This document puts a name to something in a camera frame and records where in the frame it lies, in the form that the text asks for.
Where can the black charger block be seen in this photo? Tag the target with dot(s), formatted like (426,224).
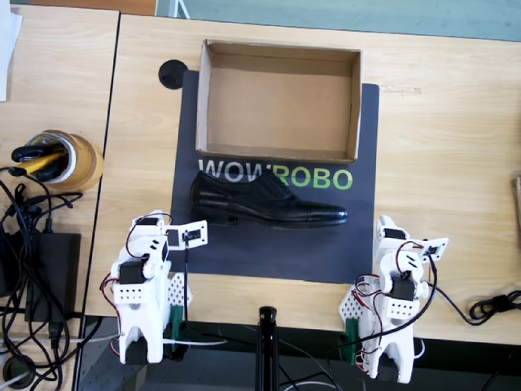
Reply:
(5,264)

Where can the black round desk grommet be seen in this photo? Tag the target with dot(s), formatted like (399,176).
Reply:
(10,368)
(171,73)

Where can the white paper stack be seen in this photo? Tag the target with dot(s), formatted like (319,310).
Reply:
(6,53)

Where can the gripper white camera mount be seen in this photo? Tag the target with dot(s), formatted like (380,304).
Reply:
(437,248)
(197,234)

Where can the black leather dress shoe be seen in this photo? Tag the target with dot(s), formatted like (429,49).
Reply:
(244,199)

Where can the black camera stand pole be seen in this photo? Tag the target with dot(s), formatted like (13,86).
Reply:
(268,346)

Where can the green table clamp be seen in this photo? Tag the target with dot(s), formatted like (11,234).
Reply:
(352,334)
(176,326)

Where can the white metal leg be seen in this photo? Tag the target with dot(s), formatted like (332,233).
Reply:
(183,8)

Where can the dark mat with WOWROBO print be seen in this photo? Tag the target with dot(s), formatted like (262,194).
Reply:
(264,252)

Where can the white tape roll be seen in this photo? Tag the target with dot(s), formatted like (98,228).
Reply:
(72,161)

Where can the brown packing tape roll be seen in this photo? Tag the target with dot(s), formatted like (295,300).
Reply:
(87,163)

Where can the open cardboard box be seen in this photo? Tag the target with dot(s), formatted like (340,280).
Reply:
(277,106)

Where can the black power adapter brick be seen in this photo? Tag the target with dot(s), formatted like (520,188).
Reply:
(53,269)

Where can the white perforated base plate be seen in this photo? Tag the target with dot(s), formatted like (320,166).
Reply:
(350,305)
(179,289)

